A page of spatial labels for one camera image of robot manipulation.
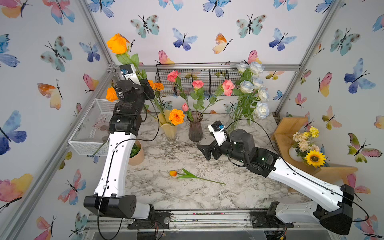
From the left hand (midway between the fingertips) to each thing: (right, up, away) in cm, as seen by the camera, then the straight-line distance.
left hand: (147, 78), depth 64 cm
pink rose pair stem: (+22, -1, +25) cm, 33 cm away
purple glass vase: (+20, -21, +29) cm, 41 cm away
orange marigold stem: (+12, -16, +7) cm, 21 cm away
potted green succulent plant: (-13, -36, +21) cm, 43 cm away
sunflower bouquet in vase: (+75, -32, +12) cm, 83 cm away
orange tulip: (+14, -49, +25) cm, 57 cm away
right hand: (+25, -25, +1) cm, 36 cm away
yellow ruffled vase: (+5, -23, +27) cm, 36 cm away
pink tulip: (+15, -10, +19) cm, 26 cm away
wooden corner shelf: (+76, -28, +33) cm, 88 cm away
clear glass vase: (+45, -17, +35) cm, 59 cm away
